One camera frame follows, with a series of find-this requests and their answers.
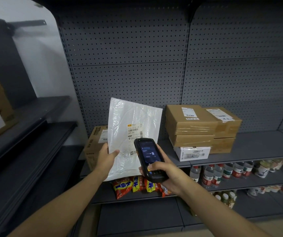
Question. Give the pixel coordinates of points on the person's left forearm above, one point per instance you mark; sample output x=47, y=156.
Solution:
x=57, y=209

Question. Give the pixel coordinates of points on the row of red label bottles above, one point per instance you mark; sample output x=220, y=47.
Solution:
x=237, y=170

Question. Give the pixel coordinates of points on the large brown printed carton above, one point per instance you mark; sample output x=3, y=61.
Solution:
x=94, y=145

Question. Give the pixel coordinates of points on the grey pegboard shelf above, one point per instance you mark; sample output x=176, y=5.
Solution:
x=131, y=46

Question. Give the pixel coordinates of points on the cluster of yellow drink bottles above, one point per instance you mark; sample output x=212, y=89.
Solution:
x=226, y=198

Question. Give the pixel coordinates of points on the clear water bottle red label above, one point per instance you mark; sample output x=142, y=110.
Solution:
x=195, y=173

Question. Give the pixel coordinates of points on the black handheld barcode scanner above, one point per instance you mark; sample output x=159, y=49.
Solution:
x=149, y=153

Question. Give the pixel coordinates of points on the small brown box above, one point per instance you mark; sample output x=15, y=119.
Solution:
x=221, y=145

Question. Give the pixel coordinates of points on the row of small white bottles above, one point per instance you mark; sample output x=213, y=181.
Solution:
x=255, y=191

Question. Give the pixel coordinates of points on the person's right hand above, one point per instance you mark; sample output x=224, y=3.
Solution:
x=174, y=180

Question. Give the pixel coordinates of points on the pile of red snack packets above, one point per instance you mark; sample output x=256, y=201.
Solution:
x=124, y=187

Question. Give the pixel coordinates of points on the person's left hand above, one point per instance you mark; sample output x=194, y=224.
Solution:
x=104, y=162

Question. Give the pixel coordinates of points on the white mailer envelope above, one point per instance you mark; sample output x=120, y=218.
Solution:
x=124, y=115

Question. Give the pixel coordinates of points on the person's right forearm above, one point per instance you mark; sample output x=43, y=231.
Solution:
x=218, y=214

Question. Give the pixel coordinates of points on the dark grey side shelving unit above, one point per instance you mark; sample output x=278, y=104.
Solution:
x=13, y=145

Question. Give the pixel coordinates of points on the small brown box handwritten label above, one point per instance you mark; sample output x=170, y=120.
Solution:
x=230, y=128

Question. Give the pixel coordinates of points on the white printed carton box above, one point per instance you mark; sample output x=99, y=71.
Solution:
x=191, y=154

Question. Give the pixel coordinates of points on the brown box top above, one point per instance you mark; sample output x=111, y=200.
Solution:
x=191, y=141

